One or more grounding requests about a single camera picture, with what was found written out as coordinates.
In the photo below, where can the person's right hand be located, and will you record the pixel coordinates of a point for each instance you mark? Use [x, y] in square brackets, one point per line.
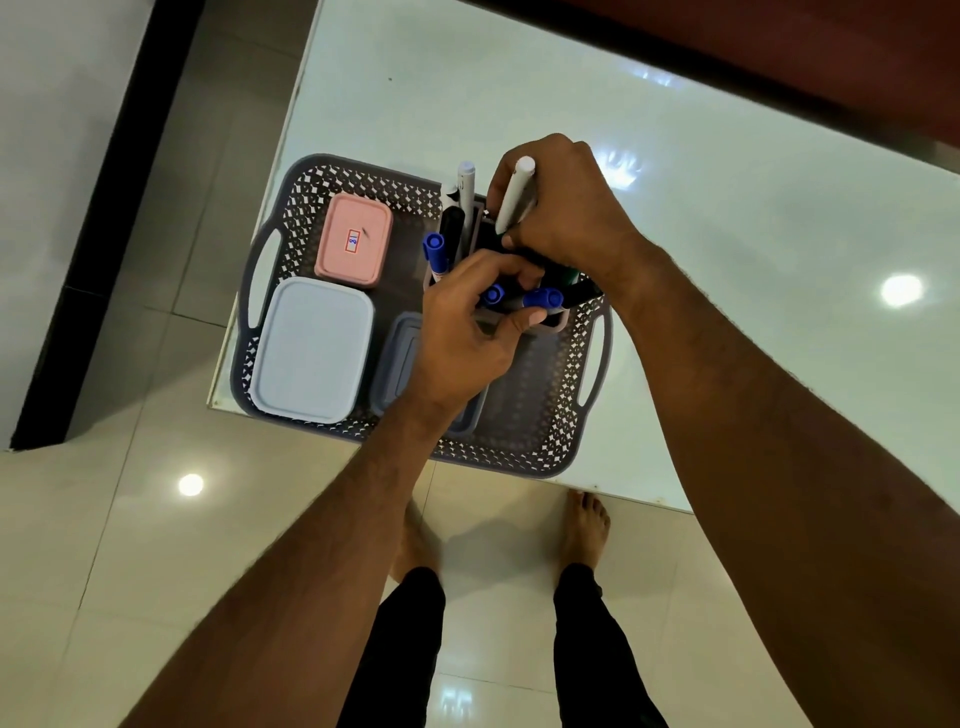
[574, 210]

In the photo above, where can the person's left hand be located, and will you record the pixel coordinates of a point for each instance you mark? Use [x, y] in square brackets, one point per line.
[450, 345]

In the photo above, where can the person's right fingers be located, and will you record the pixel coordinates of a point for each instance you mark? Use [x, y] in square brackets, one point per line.
[501, 184]

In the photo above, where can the person's left thumb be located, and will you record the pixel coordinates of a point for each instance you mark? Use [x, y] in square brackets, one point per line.
[517, 322]

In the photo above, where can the white marker pen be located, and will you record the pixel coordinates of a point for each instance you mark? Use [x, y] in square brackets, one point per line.
[516, 191]

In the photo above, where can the blue capped marker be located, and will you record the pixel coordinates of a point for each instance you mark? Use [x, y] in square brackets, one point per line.
[435, 247]
[544, 298]
[492, 295]

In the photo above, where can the person's right forearm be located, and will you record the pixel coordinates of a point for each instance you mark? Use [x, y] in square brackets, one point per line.
[787, 480]

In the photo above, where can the person's left forearm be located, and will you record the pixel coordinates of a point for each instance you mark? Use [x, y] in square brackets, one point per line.
[315, 570]

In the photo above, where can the grey and white marker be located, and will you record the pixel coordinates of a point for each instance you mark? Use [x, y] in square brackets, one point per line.
[467, 187]

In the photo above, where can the mauve plastic pen holder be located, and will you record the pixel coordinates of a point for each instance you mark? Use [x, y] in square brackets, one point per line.
[553, 321]

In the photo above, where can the black marker with white cap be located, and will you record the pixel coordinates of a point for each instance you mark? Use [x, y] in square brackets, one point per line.
[451, 225]

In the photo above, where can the green marker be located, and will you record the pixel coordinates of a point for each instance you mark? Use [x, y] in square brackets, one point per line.
[570, 277]

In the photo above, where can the grey perforated plastic basket tray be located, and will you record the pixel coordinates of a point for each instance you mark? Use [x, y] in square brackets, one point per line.
[525, 405]

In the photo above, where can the small grey-blue lidded container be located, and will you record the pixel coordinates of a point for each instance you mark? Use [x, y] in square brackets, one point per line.
[394, 360]

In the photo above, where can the pink lidded plastic container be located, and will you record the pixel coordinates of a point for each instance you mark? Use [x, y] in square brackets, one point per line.
[352, 240]

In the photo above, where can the large light blue lidded container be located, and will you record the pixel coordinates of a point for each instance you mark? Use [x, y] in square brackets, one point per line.
[311, 349]

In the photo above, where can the person's right foot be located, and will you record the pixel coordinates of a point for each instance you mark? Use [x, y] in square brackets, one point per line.
[585, 529]

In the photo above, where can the person's foot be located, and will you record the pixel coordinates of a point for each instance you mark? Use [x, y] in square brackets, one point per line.
[412, 544]
[585, 529]

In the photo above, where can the person's left foot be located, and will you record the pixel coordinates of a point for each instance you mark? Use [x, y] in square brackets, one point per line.
[412, 544]

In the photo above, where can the person's right leg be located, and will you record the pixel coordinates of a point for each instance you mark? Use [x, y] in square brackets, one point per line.
[600, 660]

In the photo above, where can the person's leg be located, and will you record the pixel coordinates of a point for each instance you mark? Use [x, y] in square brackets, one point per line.
[600, 660]
[397, 660]

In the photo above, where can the person's left leg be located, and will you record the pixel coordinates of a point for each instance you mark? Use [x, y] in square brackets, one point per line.
[397, 660]

